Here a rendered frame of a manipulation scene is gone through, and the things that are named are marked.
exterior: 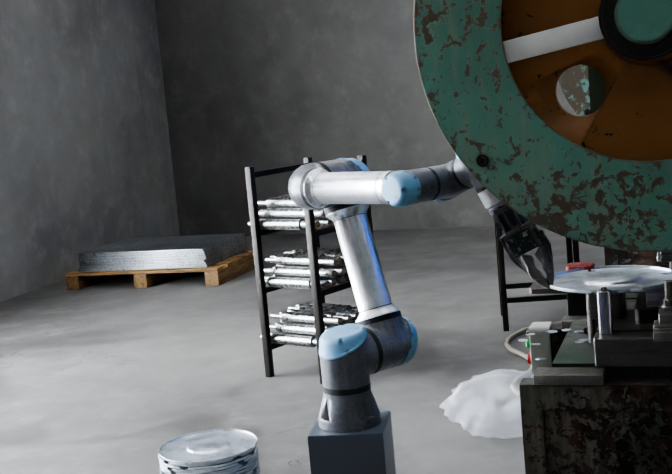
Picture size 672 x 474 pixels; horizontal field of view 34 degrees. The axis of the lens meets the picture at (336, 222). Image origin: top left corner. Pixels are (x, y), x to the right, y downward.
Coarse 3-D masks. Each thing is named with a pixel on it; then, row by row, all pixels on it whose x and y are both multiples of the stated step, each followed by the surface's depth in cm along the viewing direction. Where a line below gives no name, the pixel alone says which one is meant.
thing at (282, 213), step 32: (256, 192) 478; (256, 224) 479; (288, 224) 470; (320, 224) 464; (256, 256) 480; (288, 256) 482; (320, 256) 473; (320, 288) 463; (288, 320) 486; (320, 320) 463; (352, 320) 482
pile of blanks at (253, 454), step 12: (240, 456) 310; (252, 456) 314; (168, 468) 311; (180, 468) 307; (192, 468) 305; (204, 468) 305; (216, 468) 306; (228, 468) 307; (240, 468) 310; (252, 468) 314
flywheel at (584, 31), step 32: (512, 0) 198; (544, 0) 197; (576, 0) 195; (608, 0) 182; (640, 0) 179; (512, 32) 199; (544, 32) 193; (576, 32) 191; (608, 32) 183; (640, 32) 179; (512, 64) 200; (544, 64) 198; (576, 64) 197; (608, 64) 195; (640, 64) 193; (544, 96) 199; (608, 96) 196; (640, 96) 194; (576, 128) 198; (608, 128) 196; (640, 128) 195; (640, 160) 195
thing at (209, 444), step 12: (204, 432) 333; (216, 432) 332; (240, 432) 330; (168, 444) 325; (180, 444) 324; (192, 444) 321; (204, 444) 320; (216, 444) 319; (228, 444) 318; (240, 444) 319; (252, 444) 318; (168, 456) 314; (180, 456) 313; (192, 456) 312; (204, 456) 311; (216, 456) 310; (228, 456) 309
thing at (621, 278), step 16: (560, 272) 251; (576, 272) 251; (592, 272) 250; (608, 272) 245; (624, 272) 243; (640, 272) 245; (656, 272) 243; (560, 288) 233; (576, 288) 233; (592, 288) 232; (608, 288) 230; (624, 288) 229; (640, 288) 227; (656, 288) 227
